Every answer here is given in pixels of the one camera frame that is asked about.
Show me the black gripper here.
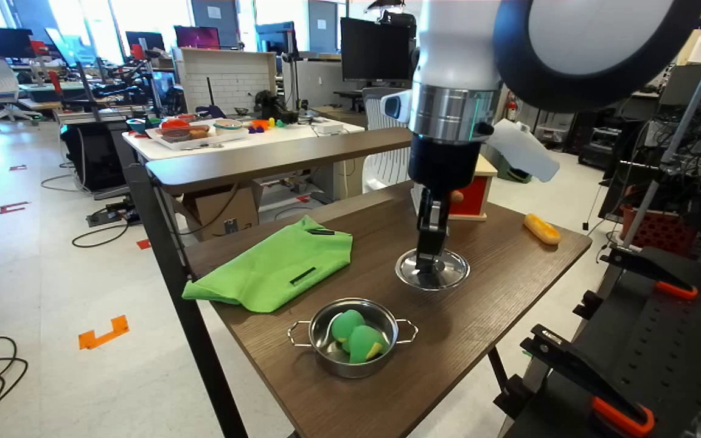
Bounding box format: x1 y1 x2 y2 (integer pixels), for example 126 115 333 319
407 134 485 271

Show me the silver steel lid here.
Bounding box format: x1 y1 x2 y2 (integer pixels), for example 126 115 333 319
392 246 473 295

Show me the silver steel pot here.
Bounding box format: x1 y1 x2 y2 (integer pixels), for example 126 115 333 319
285 295 422 381

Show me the wooden box red drawer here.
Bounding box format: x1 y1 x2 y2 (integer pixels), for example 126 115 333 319
445 154 502 225

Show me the white slatted panel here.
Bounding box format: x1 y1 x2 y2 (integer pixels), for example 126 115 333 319
361 91 419 194

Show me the yellow toy corn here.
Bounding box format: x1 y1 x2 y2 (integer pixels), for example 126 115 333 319
524 212 565 249

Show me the green cloth bag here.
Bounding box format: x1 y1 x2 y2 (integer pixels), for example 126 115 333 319
179 215 355 316

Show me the large black monitor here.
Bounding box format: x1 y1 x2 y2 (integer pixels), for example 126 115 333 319
339 14 422 83

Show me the brown cardboard box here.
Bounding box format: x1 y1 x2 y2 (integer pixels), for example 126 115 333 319
179 182 260 242

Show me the white table with toys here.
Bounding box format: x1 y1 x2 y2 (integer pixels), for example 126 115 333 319
119 115 368 165

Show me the red plastic crate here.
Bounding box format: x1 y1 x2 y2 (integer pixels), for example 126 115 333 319
619 205 701 261

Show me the blue screen monitor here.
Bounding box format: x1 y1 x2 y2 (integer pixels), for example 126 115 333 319
254 19 298 58

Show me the white pegboard partition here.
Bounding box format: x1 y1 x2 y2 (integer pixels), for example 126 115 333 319
178 46 280 116

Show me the dark grey robot platform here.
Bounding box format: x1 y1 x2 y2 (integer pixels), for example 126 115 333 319
504 250 701 438

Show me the silver aluminium pole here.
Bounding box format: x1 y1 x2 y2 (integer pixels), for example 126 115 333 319
620 10 701 246

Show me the purple screen monitor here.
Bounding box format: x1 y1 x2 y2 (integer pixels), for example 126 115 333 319
172 24 225 51

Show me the dark monitor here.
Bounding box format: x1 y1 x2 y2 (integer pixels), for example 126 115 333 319
0 24 37 61

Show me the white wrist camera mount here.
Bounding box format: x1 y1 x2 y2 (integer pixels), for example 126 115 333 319
481 120 563 186

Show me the black clamp orange handle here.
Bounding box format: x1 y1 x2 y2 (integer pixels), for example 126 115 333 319
598 243 701 304
492 323 659 438

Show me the thin black floor cable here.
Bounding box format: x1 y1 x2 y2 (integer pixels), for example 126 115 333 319
71 217 133 250

